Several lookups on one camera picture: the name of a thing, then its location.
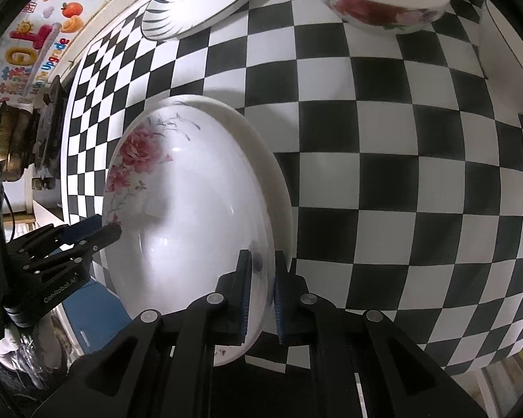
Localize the colourful wall sticker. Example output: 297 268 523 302
0 0 86 106

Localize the blue box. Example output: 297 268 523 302
63 279 134 354

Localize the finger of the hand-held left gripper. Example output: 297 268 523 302
25 223 123 281
7 215 104 267

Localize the white plate pink flower print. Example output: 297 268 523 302
101 104 274 367

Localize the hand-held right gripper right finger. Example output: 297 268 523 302
273 250 498 418

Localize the black white checkered tablecloth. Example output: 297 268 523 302
61 0 523 378

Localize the black gas stove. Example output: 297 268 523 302
32 76 69 189

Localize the black cable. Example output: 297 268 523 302
1 182 17 245

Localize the clear plastic bag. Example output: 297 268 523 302
0 311 76 392

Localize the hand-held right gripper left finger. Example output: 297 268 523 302
35 250 253 418

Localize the white plate dark leaf pattern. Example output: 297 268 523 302
140 0 275 42

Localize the metal pot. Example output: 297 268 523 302
0 102 34 182

